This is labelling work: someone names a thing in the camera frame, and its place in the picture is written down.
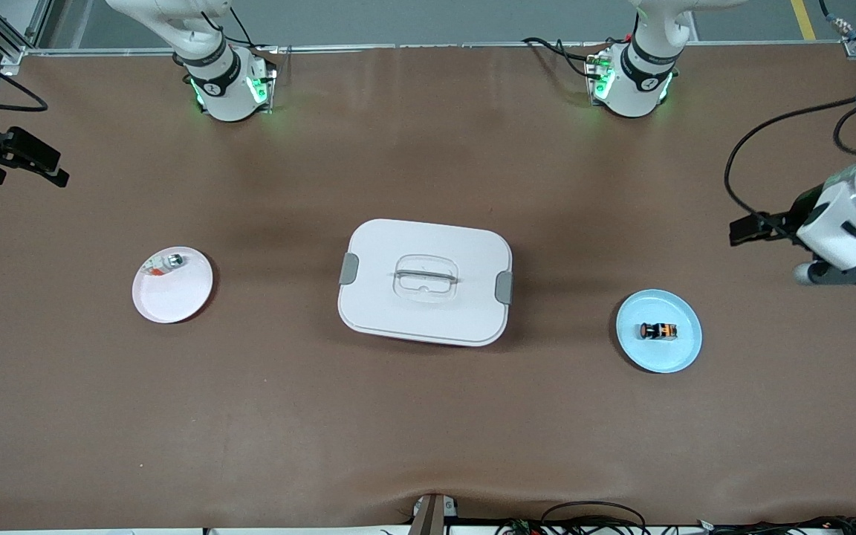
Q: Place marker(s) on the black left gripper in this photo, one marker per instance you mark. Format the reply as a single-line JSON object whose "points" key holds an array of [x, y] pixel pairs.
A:
{"points": [[790, 220]]}

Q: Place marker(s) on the orange and black switch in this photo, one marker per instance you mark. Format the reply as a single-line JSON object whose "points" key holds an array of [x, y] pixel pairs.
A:
{"points": [[658, 331]]}

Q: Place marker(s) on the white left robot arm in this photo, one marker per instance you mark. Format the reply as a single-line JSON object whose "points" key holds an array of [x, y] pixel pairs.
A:
{"points": [[855, 215]]}

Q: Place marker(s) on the light blue round plate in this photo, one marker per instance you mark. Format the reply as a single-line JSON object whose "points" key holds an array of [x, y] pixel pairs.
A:
{"points": [[658, 353]]}

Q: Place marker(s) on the pink round plate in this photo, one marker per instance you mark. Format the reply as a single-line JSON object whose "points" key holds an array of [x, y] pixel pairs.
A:
{"points": [[175, 297]]}

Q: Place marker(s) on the white lidded storage box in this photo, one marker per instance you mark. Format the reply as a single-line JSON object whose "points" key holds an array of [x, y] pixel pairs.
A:
{"points": [[428, 312]]}

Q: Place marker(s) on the brown table mat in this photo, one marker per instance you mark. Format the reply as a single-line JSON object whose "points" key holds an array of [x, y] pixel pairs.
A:
{"points": [[428, 431]]}

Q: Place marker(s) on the clear switch with silver head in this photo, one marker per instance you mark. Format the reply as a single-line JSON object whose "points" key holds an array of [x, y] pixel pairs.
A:
{"points": [[173, 261]]}

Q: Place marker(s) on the aluminium table edge rail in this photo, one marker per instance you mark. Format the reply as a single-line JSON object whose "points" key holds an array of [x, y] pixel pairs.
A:
{"points": [[435, 46]]}

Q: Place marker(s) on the brown camera mount bracket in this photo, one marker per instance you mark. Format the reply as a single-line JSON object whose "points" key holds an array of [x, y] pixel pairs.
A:
{"points": [[432, 516]]}

